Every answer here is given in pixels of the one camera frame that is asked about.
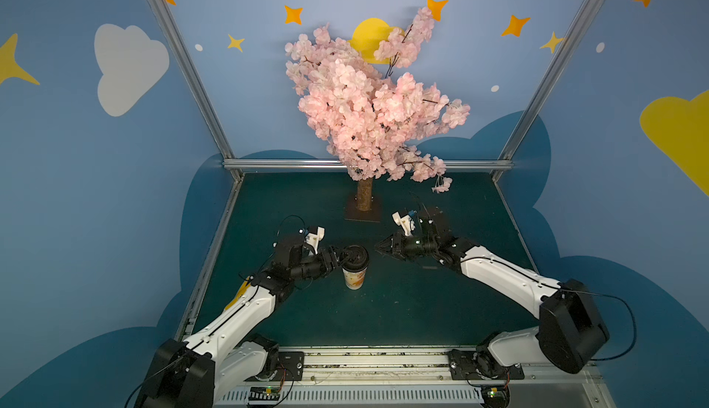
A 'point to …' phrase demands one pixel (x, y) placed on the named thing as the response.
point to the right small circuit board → (495, 396)
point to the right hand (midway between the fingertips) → (380, 245)
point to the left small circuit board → (264, 393)
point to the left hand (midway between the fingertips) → (351, 256)
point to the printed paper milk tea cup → (354, 280)
